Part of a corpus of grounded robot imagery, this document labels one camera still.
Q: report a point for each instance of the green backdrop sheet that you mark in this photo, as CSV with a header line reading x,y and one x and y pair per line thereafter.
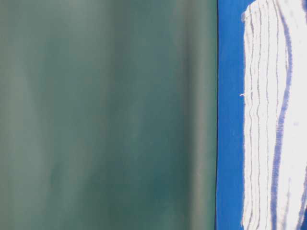
x,y
108,114

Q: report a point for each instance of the white blue-striped towel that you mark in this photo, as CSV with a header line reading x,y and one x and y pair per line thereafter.
x,y
275,115

